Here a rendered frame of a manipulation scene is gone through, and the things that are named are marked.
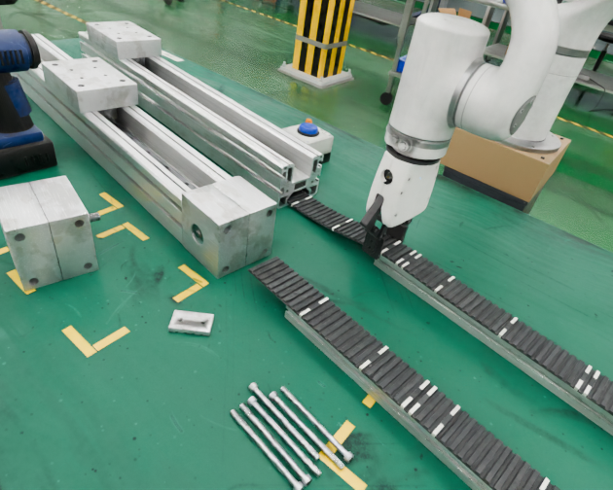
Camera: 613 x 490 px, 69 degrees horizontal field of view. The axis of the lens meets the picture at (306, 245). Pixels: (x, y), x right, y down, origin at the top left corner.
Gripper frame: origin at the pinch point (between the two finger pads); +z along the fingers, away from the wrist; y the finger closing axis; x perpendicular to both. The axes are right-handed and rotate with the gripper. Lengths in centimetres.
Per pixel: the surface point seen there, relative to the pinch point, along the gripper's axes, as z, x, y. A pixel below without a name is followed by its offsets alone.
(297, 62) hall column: 71, 255, 231
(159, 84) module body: -4, 60, -4
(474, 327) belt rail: 3.2, -18.0, -1.2
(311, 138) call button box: -1.9, 28.9, 11.7
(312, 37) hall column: 48, 242, 232
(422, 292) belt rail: 2.9, -9.6, -1.8
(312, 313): 0.7, -4.2, -19.9
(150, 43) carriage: -8, 77, 3
